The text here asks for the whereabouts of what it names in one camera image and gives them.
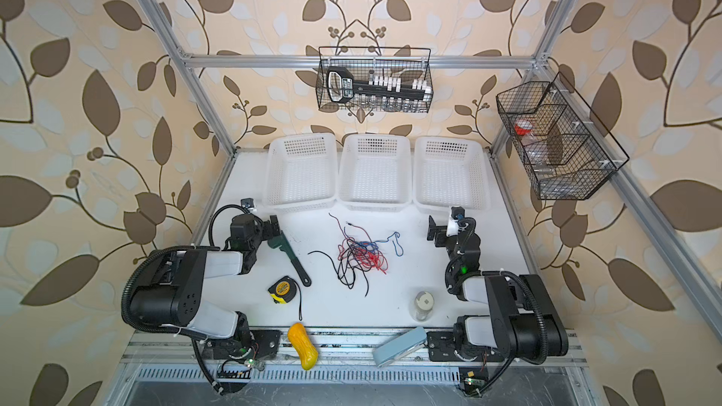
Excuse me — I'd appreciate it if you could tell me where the blue cable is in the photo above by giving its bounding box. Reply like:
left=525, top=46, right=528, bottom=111
left=353, top=230, right=405, bottom=259

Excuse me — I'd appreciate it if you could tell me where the red cable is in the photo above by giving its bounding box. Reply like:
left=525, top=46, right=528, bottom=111
left=329, top=212, right=390, bottom=276

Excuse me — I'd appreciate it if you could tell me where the black cable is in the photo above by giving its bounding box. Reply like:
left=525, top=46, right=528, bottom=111
left=306, top=239, right=372, bottom=298

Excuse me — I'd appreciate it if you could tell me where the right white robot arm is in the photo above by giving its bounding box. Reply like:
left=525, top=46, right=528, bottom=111
left=427, top=208, right=569, bottom=365

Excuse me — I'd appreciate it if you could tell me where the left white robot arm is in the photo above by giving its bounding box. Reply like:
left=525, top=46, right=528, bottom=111
left=121, top=198, right=282, bottom=347

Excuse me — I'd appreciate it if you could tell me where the green black pipe wrench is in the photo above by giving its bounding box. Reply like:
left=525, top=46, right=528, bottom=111
left=268, top=233, right=312, bottom=287

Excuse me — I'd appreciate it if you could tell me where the left white plastic basket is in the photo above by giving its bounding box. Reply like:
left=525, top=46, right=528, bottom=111
left=262, top=133, right=338, bottom=214

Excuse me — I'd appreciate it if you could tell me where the white plastic basket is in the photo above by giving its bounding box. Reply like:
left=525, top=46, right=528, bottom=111
left=413, top=137, right=491, bottom=214
left=262, top=133, right=338, bottom=214
left=337, top=133, right=412, bottom=212

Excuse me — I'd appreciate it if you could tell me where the right white plastic basket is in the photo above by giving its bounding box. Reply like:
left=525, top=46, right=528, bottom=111
left=413, top=137, right=491, bottom=214

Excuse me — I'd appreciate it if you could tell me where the yellow black tape measure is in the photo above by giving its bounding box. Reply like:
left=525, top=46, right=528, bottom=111
left=268, top=276, right=303, bottom=321

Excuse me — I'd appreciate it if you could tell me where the middle white plastic basket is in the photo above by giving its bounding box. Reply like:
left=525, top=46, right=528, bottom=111
left=337, top=133, right=412, bottom=212

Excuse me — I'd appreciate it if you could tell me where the light blue sharpening block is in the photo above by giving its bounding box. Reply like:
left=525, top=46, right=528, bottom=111
left=372, top=326, right=427, bottom=368

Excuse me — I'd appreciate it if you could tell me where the yellow squash toy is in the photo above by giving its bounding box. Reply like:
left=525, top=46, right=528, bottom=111
left=287, top=323, right=319, bottom=371

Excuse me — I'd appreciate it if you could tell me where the red small object in basket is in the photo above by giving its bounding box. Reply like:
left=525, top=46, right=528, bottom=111
left=514, top=118, right=533, bottom=137

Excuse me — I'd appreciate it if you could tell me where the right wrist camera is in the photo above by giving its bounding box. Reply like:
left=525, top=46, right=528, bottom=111
left=446, top=207, right=466, bottom=237

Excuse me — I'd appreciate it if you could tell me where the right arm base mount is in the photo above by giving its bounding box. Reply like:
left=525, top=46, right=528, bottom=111
left=426, top=331, right=504, bottom=398

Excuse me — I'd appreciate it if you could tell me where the side black wire basket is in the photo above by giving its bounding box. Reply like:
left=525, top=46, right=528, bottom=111
left=496, top=73, right=630, bottom=200

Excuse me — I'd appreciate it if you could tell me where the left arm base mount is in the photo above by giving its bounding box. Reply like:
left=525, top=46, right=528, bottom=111
left=194, top=329, right=281, bottom=396

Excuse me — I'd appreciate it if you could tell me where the black socket set rail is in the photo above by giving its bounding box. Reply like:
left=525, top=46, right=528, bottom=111
left=323, top=67, right=434, bottom=103

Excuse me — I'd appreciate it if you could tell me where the back black wire basket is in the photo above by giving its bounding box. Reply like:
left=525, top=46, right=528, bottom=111
left=315, top=44, right=434, bottom=114

